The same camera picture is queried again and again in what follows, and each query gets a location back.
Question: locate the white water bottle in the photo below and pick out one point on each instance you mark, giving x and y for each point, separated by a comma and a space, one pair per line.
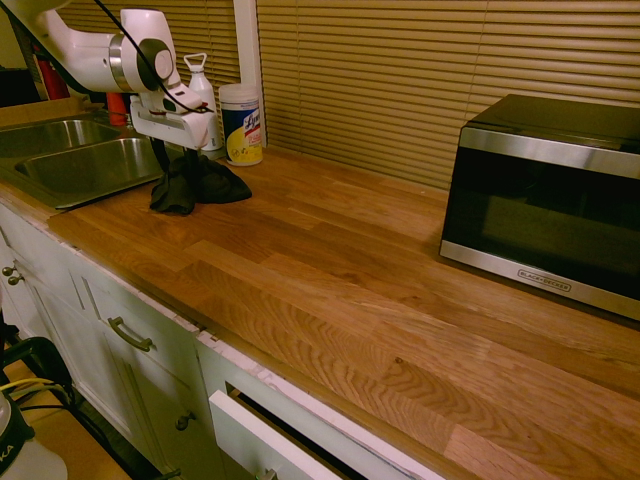
202, 85

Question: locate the narrow beige window blinds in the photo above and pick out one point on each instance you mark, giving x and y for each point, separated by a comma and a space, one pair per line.
200, 25

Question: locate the stainless steel double sink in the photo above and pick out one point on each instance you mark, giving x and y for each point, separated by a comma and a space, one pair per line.
75, 165

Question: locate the red spray bottle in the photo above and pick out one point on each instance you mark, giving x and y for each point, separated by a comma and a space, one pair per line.
117, 107

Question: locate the Lysol wipes canister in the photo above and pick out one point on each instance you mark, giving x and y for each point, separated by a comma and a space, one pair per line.
242, 130

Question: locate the white open drawer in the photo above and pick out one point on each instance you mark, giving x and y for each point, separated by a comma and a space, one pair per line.
250, 435

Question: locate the round metal cabinet knob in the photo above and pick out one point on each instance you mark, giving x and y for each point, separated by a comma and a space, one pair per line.
7, 271
15, 279
185, 421

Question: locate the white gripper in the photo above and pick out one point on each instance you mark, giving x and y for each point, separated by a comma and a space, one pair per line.
165, 127

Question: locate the red fire extinguisher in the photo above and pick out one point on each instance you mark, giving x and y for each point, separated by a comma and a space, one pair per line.
50, 80

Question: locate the black steel microwave oven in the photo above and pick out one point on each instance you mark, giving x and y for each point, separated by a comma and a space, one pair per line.
540, 210

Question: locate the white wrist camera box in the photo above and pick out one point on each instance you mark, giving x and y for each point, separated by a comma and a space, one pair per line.
187, 102

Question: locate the black box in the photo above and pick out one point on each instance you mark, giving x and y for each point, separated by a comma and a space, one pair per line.
17, 87

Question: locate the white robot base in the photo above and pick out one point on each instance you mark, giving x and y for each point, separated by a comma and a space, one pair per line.
25, 450

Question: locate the white window frame post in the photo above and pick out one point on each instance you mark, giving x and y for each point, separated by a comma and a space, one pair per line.
247, 40

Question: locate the wide beige window blinds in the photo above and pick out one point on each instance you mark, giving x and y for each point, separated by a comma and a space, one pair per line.
400, 75

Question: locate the black cloth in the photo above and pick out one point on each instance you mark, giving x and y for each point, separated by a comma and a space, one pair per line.
205, 185

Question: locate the black metal stand frame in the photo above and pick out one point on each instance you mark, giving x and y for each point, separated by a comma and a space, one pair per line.
45, 350

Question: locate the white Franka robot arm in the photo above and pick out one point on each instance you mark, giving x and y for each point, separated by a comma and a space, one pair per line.
90, 55

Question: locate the white kitchen cabinet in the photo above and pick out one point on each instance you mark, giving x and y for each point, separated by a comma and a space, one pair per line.
90, 325

